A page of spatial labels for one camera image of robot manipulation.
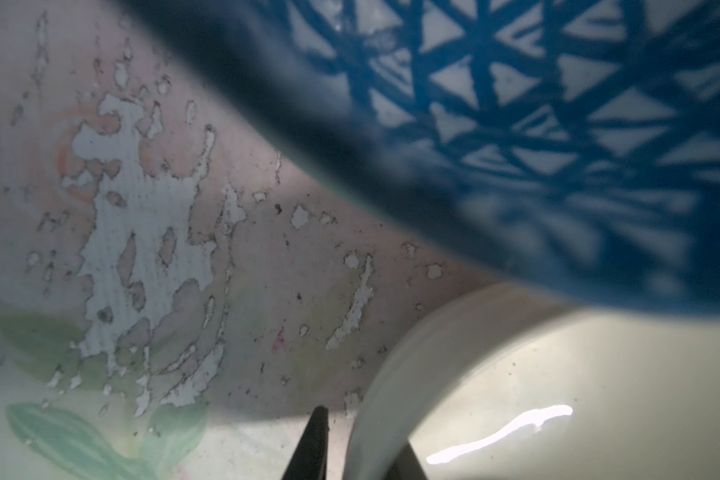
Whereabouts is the plain cream white bowl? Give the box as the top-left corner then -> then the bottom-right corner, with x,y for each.
343,284 -> 720,479

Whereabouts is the blue white patterned bowl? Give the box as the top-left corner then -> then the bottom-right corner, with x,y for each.
128,0 -> 720,315

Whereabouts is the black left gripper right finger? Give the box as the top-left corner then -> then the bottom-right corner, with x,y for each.
384,443 -> 427,480

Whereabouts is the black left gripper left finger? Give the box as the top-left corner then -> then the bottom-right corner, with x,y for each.
282,406 -> 329,480

